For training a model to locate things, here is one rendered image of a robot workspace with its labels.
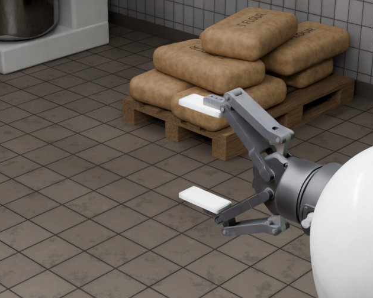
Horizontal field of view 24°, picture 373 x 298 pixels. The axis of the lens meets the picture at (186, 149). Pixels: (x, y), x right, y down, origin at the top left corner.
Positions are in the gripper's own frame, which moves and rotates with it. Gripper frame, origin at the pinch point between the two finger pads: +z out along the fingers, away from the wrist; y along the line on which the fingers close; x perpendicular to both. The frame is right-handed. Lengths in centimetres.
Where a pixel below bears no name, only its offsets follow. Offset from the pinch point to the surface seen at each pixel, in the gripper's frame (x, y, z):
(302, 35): 327, 104, 213
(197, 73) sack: 247, 109, 224
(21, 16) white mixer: 253, 111, 386
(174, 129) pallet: 238, 141, 232
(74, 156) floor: 187, 149, 258
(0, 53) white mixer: 237, 133, 390
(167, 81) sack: 246, 119, 245
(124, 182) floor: 184, 149, 216
